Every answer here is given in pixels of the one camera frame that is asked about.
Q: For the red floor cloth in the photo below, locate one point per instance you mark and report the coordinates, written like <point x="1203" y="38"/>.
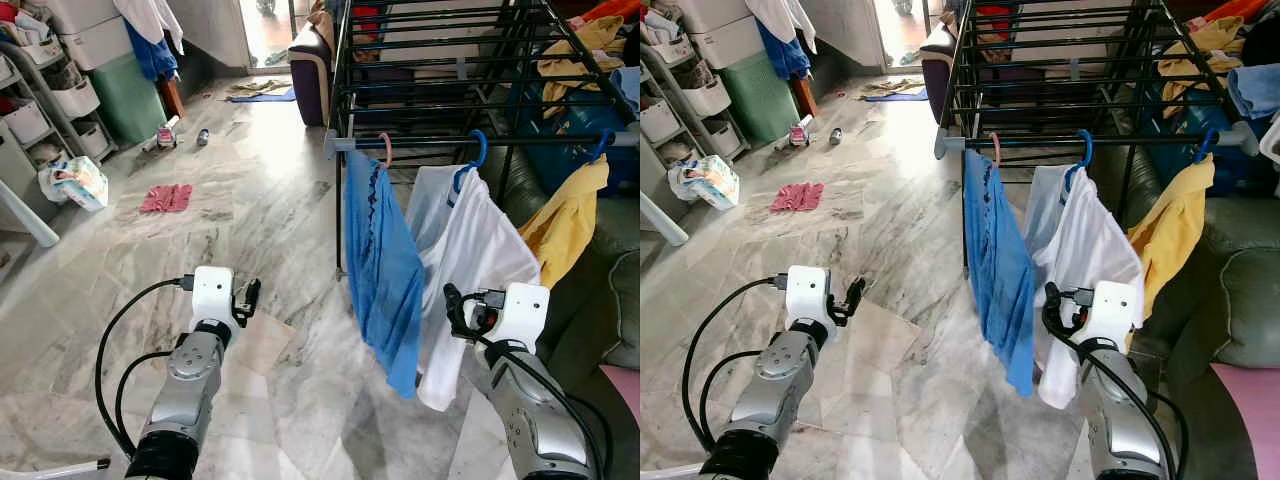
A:
<point x="166" y="198"/>
<point x="797" y="197"/>

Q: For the white tube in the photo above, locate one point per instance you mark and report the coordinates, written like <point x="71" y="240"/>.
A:
<point x="662" y="218"/>
<point x="25" y="212"/>

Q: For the pink hanger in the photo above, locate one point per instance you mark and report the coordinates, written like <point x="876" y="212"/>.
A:
<point x="387" y="150"/>
<point x="996" y="150"/>

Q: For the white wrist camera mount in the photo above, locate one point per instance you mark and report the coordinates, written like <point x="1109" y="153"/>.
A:
<point x="808" y="295"/>
<point x="525" y="315"/>
<point x="212" y="295"/>
<point x="1115" y="312"/>

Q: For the yellow shirt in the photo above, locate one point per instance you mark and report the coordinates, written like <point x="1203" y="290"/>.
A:
<point x="565" y="225"/>
<point x="1170" y="235"/>

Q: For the white rod black tip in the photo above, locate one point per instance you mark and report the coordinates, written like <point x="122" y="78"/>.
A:
<point x="665" y="472"/>
<point x="50" y="470"/>

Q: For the green leather sofa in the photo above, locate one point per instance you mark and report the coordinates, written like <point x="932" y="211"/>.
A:
<point x="622" y="300"/>
<point x="1240" y="300"/>

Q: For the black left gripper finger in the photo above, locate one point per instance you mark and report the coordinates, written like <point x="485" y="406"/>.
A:
<point x="252" y="296"/>
<point x="854" y="296"/>

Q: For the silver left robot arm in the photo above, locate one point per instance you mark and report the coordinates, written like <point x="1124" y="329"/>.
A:
<point x="185" y="400"/>
<point x="770" y="400"/>

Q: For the blue bag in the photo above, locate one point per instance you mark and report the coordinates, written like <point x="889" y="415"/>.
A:
<point x="1165" y="150"/>
<point x="545" y="150"/>

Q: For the purple armchair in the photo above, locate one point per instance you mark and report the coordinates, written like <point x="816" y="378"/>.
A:
<point x="310" y="75"/>
<point x="938" y="75"/>

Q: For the light blue folded cloth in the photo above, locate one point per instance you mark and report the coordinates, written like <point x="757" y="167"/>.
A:
<point x="628" y="88"/>
<point x="1255" y="90"/>

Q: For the mustard yellow cloth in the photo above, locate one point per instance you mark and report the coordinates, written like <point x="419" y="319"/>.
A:
<point x="600" y="35"/>
<point x="1215" y="35"/>

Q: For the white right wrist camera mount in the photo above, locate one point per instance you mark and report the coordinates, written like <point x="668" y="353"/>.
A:
<point x="525" y="315"/>
<point x="1115" y="312"/>

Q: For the white hanging cloth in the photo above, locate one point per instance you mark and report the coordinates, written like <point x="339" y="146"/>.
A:
<point x="790" y="20"/>
<point x="150" y="20"/>

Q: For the blue hanging garment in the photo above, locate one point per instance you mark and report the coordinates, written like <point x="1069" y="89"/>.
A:
<point x="1000" y="270"/>
<point x="385" y="270"/>

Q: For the white hanging shirt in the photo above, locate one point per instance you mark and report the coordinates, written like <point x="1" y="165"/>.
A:
<point x="470" y="260"/>
<point x="1085" y="260"/>

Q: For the black metal drying rack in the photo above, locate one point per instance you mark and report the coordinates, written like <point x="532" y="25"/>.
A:
<point x="340" y="60"/>
<point x="955" y="60"/>

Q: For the blue door mat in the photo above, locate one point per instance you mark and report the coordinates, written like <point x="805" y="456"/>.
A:
<point x="262" y="92"/>
<point x="895" y="92"/>

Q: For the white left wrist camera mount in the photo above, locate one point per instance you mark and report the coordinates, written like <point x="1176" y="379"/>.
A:
<point x="212" y="295"/>
<point x="808" y="295"/>

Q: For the bright orange cloth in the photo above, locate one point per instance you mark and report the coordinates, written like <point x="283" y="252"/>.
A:
<point x="1240" y="10"/>
<point x="610" y="10"/>

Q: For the dark blue hanging cloth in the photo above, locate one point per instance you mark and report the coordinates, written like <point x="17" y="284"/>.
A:
<point x="785" y="58"/>
<point x="152" y="58"/>

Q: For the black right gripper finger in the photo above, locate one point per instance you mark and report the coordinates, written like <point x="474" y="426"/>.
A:
<point x="455" y="305"/>
<point x="1052" y="305"/>

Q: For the white storage shelf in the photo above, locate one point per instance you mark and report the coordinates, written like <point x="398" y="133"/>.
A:
<point x="70" y="95"/>
<point x="690" y="90"/>

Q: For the printed tissue pack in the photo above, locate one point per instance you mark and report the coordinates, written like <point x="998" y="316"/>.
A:
<point x="705" y="182"/>
<point x="75" y="182"/>

